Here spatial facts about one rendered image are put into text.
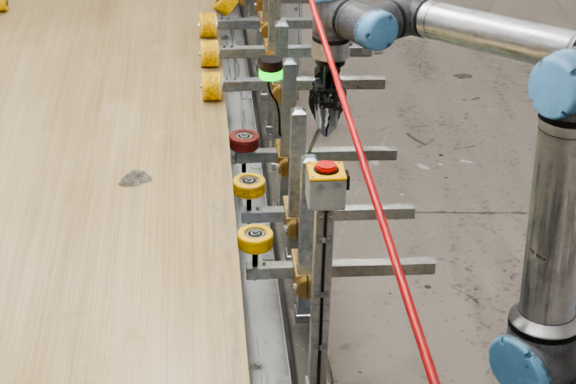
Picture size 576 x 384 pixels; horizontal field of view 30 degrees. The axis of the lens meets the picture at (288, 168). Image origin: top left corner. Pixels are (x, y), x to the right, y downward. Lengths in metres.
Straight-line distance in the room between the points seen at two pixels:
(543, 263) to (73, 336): 0.91
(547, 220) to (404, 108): 3.21
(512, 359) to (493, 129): 2.96
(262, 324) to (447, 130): 2.62
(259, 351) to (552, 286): 0.73
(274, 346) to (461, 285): 1.51
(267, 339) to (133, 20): 1.50
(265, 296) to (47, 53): 1.17
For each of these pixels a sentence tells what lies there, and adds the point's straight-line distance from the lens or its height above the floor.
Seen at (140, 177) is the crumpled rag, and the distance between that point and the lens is 2.63.
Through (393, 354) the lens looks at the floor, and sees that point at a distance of 3.57.
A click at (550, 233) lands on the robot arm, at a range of 2.11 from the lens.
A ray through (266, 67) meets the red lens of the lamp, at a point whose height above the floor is 1.13.
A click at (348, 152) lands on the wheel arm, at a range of 2.88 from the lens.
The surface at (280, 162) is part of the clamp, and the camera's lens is 2.81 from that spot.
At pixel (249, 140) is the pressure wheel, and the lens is 2.82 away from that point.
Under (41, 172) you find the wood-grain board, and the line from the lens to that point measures 2.71.
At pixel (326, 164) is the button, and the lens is 2.00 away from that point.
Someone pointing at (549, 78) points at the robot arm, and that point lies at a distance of 1.99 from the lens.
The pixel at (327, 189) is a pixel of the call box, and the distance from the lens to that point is 1.98.
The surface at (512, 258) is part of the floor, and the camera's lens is 4.13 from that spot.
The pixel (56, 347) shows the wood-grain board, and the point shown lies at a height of 0.90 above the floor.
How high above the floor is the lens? 2.15
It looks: 28 degrees down
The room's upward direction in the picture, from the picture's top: 1 degrees clockwise
